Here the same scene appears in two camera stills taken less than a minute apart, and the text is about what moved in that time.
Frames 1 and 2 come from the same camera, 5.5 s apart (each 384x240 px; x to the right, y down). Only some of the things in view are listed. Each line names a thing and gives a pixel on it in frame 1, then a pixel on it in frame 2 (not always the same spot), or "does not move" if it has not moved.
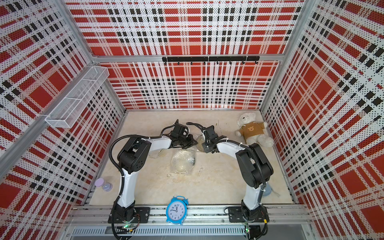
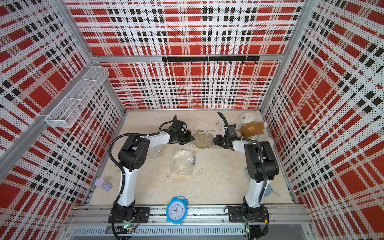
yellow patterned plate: x=201 y=140 does not move
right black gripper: x=206 y=150 to x=217 y=141
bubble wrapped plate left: x=154 y=153 does not move
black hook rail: x=210 y=58 does not move
